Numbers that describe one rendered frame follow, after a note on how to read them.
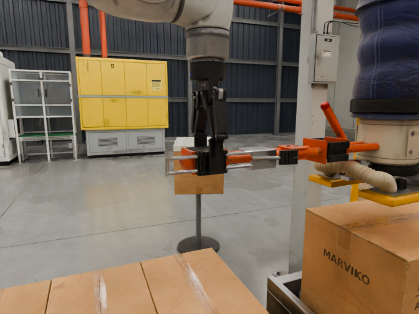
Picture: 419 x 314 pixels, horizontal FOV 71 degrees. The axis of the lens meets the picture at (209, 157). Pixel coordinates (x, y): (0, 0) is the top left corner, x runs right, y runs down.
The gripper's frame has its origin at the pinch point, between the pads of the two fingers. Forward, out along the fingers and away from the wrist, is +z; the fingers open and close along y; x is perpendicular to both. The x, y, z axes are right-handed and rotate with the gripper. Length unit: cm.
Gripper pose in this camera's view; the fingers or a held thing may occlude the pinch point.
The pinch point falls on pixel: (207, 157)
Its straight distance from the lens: 64.6
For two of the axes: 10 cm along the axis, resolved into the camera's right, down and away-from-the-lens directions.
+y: -3.9, -1.6, 9.1
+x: -9.2, 0.7, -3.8
